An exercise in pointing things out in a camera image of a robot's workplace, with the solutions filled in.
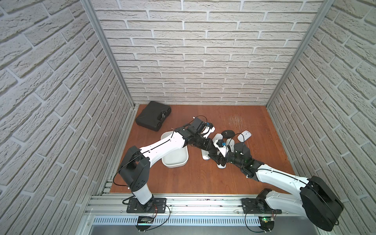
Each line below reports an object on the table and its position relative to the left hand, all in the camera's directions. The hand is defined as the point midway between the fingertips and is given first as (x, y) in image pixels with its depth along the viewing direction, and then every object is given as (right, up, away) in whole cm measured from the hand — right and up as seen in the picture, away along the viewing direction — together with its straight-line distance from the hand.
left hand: (216, 146), depth 78 cm
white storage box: (-22, -10, +9) cm, 26 cm away
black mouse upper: (+12, +5, +22) cm, 25 cm away
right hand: (-1, -3, +3) cm, 5 cm away
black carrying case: (-42, +18, +27) cm, 53 cm away
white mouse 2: (+4, +3, +21) cm, 21 cm away
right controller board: (+24, -37, -8) cm, 45 cm away
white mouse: (+4, -13, +6) cm, 15 cm away
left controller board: (-36, -35, -8) cm, 51 cm away
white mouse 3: (+23, +3, +22) cm, 32 cm away
